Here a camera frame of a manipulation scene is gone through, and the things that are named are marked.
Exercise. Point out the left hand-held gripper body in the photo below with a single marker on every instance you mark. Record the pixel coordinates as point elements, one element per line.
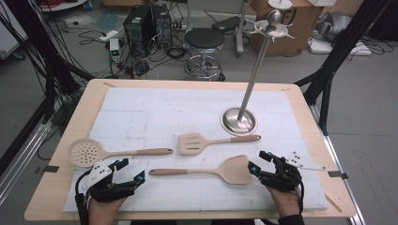
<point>95,175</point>

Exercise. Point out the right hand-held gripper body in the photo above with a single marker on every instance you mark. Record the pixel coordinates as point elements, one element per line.
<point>283,178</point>

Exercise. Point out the beige solid spatula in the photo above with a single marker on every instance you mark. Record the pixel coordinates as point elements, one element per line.
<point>234,170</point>

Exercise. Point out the beige perforated skimmer spoon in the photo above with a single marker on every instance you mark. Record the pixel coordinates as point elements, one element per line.
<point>84,153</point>

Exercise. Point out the beige slotted spatula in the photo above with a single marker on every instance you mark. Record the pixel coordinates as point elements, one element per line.
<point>191,143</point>

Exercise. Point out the steel utensil rack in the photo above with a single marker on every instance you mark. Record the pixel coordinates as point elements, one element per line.
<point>274,17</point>

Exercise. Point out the person's right hand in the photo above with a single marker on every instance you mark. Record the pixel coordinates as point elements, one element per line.
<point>287,203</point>

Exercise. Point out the person's left hand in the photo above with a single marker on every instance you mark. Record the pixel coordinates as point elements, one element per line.
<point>103,214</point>

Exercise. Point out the black tape piece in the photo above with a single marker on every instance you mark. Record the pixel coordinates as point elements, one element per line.
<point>50,169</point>
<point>336,174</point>

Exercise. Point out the brown tape strip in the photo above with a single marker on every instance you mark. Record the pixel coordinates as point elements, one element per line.
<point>333,203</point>

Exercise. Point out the white foam grid board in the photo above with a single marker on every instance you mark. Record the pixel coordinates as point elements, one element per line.
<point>175,106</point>

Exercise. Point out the white device with green label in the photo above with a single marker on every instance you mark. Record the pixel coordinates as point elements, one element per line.
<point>114,50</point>

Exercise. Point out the white power strip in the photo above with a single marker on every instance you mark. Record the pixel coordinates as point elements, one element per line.
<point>109,35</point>

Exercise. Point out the large black computer tower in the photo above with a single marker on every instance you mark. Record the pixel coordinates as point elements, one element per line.
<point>137,31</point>

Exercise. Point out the black round stool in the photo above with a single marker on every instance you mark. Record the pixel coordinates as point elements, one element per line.
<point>204,38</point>

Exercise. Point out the black flat case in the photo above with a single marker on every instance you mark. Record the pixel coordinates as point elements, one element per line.
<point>226,24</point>

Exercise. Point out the brown cardboard box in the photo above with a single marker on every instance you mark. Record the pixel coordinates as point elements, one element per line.
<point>308,18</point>

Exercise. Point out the black metal stand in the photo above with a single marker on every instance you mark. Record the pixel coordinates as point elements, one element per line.
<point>42,40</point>
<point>356,31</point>

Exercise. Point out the slim black computer tower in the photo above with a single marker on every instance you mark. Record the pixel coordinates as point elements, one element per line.
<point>162,25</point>

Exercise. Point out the grey bag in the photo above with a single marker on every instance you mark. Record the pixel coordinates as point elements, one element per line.
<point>336,25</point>

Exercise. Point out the white round disc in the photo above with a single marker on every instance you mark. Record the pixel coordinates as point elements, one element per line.
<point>280,3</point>

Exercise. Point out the white keyboard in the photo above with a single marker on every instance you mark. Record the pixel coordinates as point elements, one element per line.
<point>322,2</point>

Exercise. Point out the white round table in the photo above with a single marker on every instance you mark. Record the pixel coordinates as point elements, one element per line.
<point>62,6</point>

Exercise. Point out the aluminium rail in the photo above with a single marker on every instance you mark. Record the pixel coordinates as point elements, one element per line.
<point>22,165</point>
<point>358,220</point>

